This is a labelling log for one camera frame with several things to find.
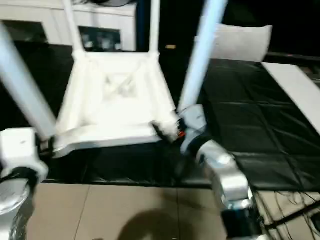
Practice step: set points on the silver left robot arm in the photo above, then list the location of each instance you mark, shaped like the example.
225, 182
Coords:
12, 200

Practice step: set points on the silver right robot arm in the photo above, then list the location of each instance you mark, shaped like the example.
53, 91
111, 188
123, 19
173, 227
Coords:
225, 172

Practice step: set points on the small tan block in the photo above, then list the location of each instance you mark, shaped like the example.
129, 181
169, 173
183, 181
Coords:
170, 46

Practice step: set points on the grey cushion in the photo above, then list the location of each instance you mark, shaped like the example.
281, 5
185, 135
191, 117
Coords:
245, 42

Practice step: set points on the white flat board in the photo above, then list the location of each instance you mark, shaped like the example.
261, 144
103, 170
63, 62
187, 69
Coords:
292, 85

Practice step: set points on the white cabinet with glass doors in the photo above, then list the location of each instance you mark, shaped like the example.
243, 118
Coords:
100, 17

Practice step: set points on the grey round bag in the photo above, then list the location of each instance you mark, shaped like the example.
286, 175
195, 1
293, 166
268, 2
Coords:
112, 2

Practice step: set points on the thin black metal rail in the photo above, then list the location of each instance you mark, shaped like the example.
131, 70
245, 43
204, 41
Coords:
292, 57

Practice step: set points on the black metal frame bar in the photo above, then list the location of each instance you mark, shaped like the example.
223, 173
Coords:
292, 217

